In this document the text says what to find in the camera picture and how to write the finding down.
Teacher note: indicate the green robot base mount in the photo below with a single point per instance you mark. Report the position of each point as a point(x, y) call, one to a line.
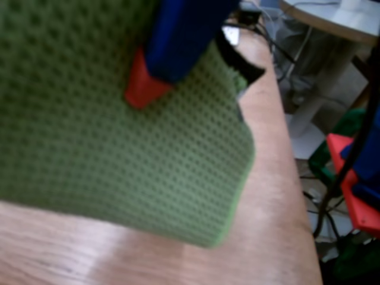
point(320, 161)

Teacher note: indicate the white computer keyboard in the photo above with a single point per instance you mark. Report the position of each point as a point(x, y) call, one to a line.
point(231, 35)

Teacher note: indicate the white table pedestal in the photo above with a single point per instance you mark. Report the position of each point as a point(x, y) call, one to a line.
point(329, 74)

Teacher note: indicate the black power adapter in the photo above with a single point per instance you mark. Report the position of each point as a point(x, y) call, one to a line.
point(248, 16)

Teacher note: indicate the green waffle cloth black edge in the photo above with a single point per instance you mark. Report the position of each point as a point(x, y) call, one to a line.
point(89, 133)

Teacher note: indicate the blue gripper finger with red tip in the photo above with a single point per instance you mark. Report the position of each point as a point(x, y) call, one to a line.
point(178, 38)

